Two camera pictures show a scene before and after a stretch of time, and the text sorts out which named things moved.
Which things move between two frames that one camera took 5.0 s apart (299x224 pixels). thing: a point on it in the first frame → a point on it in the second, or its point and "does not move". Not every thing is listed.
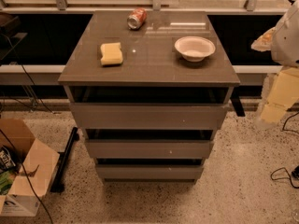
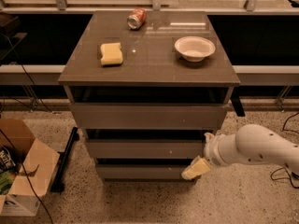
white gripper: [287, 44] → [210, 150]
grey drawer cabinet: [149, 90] does not move
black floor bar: [58, 186] does not move
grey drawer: [149, 148] does not move
